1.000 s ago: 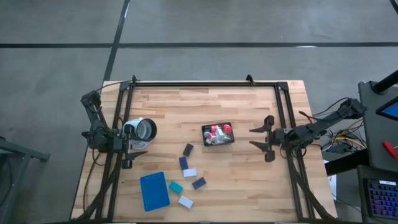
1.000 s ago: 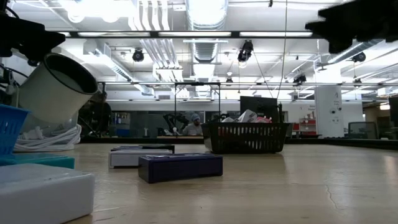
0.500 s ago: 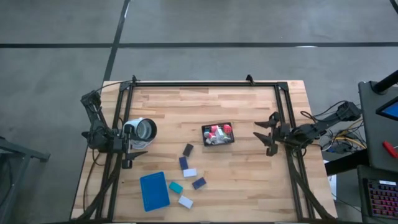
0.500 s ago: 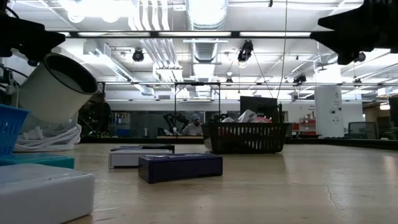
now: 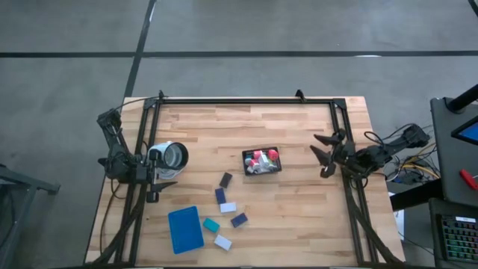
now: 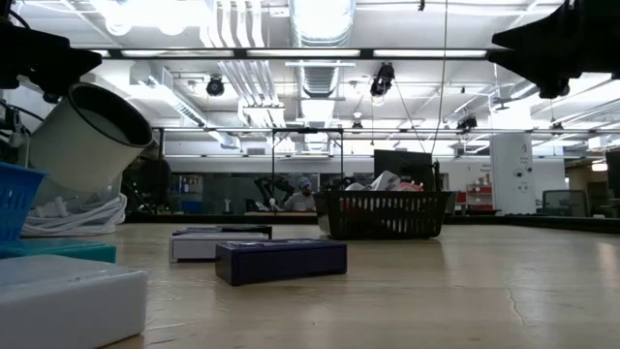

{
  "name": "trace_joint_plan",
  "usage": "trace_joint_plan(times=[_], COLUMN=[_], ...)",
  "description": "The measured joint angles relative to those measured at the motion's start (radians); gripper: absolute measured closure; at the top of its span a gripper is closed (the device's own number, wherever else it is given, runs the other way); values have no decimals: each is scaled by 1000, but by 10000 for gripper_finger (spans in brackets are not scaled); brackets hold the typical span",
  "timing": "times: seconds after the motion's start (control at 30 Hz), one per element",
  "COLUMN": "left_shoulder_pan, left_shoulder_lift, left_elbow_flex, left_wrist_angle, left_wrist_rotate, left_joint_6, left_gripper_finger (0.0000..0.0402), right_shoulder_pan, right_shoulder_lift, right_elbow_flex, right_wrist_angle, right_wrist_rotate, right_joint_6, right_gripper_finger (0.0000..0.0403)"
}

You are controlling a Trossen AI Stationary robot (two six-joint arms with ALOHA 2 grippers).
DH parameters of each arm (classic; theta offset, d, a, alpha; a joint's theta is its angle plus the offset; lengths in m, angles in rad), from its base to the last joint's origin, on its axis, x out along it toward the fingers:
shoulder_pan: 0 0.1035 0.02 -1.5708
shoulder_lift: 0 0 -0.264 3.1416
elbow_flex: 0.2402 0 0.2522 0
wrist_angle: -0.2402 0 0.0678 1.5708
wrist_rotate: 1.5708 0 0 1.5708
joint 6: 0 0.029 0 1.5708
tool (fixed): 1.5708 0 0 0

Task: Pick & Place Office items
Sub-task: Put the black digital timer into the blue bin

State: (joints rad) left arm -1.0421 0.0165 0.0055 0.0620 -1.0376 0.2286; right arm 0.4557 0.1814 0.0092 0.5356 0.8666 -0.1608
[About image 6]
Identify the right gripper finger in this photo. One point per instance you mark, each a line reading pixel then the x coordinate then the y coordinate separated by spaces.
pixel 567 62
pixel 581 24

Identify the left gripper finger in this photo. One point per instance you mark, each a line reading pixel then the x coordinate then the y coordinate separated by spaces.
pixel 58 70
pixel 34 41

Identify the teal box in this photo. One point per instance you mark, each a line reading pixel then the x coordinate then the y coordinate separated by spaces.
pixel 63 250

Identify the navy box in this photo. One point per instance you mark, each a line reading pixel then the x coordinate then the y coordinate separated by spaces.
pixel 281 264
pixel 194 231

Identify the white box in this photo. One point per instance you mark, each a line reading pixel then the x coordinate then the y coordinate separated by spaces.
pixel 68 305
pixel 213 247

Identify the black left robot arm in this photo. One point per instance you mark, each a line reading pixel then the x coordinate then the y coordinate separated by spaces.
pixel 7 121

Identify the grey mesh office chair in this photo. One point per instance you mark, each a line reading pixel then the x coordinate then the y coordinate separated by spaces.
pixel 564 203

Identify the white cylindrical cup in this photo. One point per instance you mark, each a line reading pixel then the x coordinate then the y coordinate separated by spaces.
pixel 82 150

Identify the white round pillar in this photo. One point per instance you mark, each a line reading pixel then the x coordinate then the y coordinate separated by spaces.
pixel 513 184

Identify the blue plastic basket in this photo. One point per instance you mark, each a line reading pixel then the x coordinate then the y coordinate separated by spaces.
pixel 17 203

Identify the red storage shelf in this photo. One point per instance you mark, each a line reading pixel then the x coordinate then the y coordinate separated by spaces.
pixel 477 199

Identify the black computer monitor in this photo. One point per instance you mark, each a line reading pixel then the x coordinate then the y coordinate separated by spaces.
pixel 407 162

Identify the black plastic basket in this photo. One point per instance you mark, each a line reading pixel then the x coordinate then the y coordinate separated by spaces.
pixel 382 218

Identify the person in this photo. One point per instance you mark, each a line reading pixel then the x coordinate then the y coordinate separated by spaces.
pixel 301 199

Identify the black overhead camera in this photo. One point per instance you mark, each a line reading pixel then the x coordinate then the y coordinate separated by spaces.
pixel 382 80

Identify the black background rig frame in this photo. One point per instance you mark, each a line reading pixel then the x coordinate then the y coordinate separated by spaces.
pixel 307 130

